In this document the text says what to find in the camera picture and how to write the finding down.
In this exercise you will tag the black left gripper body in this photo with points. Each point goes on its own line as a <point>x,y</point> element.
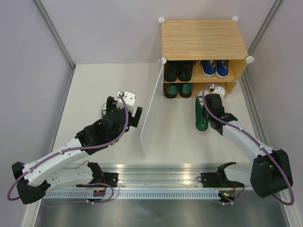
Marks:
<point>129,115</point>

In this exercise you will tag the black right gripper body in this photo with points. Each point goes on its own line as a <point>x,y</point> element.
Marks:
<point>209,116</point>

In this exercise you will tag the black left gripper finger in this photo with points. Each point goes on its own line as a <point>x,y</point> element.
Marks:
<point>111,105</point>
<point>134,120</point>

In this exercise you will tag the green canvas sneaker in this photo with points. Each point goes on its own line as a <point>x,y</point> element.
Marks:
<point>103,110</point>
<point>200,118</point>

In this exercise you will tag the white cabinet door panel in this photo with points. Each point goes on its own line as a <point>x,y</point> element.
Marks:
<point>152,114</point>

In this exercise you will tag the green leather shoe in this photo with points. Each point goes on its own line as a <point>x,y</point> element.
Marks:
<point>170,90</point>
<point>185,90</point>

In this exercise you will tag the blue canvas sneaker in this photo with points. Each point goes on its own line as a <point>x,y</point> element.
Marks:
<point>222,68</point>
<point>208,67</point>

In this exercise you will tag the black leather shoe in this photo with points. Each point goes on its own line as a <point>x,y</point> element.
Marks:
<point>186,70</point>
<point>171,71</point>

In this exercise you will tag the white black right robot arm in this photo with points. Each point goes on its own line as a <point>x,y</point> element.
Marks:
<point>270,170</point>

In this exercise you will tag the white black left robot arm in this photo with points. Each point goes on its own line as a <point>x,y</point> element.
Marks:
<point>34,180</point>

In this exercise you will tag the wooden shoe cabinet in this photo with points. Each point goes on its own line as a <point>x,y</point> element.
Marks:
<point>196,40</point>

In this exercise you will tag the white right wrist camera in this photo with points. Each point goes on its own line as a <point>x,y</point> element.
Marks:
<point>215,89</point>

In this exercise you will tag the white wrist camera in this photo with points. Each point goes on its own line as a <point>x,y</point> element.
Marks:
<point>129,99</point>
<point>215,89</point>

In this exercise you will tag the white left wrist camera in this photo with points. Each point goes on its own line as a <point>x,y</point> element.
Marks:
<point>129,99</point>

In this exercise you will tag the aluminium mounting rail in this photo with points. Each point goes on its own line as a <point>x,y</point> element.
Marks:
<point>131,176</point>

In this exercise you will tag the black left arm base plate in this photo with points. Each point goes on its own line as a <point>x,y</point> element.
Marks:
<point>111,179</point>

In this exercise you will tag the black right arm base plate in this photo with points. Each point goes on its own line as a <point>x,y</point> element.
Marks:
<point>210,180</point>

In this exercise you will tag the white slotted cable duct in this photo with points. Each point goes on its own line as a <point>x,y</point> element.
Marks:
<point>135,194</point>

